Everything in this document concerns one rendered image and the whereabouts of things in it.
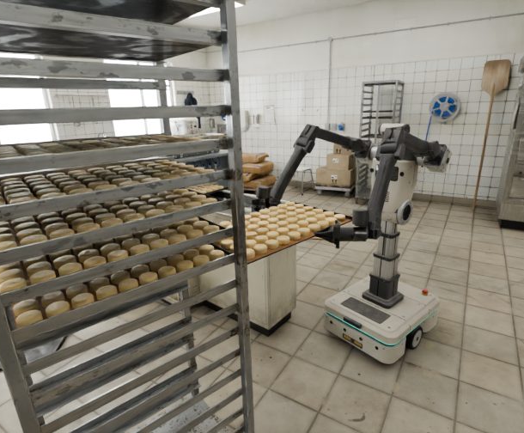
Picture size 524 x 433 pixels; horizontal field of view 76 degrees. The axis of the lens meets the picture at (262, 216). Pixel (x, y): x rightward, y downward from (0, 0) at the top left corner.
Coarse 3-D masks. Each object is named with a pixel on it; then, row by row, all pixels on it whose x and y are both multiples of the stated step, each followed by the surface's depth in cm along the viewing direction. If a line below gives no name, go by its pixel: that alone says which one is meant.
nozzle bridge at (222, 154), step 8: (216, 152) 265; (224, 152) 263; (136, 160) 238; (176, 160) 230; (184, 160) 231; (192, 160) 237; (200, 160) 253; (208, 160) 259; (216, 160) 266; (224, 160) 273; (208, 168) 261; (224, 168) 269; (224, 184) 286
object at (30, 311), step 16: (176, 256) 107; (192, 256) 108; (208, 256) 111; (224, 256) 111; (128, 272) 97; (144, 272) 98; (160, 272) 97; (176, 272) 100; (80, 288) 89; (96, 288) 91; (112, 288) 89; (128, 288) 89; (16, 304) 82; (32, 304) 82; (48, 304) 84; (64, 304) 82; (80, 304) 83; (16, 320) 76; (32, 320) 76
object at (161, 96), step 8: (160, 64) 120; (160, 96) 122; (160, 104) 123; (160, 120) 126; (168, 120) 126; (168, 128) 127; (184, 296) 148; (184, 312) 151; (192, 344) 157; (192, 360) 160; (192, 392) 165
